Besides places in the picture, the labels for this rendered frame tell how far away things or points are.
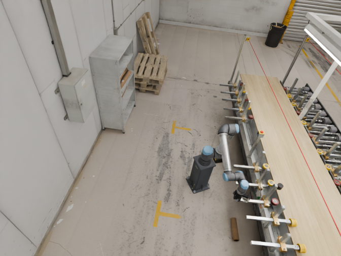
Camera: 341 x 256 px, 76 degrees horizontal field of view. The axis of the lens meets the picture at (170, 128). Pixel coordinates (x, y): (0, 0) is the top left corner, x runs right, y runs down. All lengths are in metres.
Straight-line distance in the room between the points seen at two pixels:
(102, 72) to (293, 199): 3.16
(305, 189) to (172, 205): 1.81
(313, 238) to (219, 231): 1.20
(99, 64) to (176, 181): 2.23
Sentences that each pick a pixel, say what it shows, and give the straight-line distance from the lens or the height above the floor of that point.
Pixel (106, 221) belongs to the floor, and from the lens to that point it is 3.48.
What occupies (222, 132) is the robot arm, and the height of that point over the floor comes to 1.40.
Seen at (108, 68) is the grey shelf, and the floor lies 1.40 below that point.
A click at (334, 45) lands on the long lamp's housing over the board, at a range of 2.77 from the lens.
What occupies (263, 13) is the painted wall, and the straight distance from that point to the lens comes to 9.88.
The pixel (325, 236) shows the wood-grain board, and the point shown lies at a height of 0.90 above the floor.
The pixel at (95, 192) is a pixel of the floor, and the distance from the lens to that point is 3.72.
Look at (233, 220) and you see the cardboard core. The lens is 3.56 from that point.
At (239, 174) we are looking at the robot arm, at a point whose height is 1.19.
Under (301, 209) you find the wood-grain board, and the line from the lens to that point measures 3.03.
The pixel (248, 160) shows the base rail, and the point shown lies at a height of 0.70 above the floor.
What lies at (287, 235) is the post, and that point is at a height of 1.12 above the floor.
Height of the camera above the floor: 3.16
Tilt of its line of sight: 44 degrees down
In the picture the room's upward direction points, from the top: 6 degrees clockwise
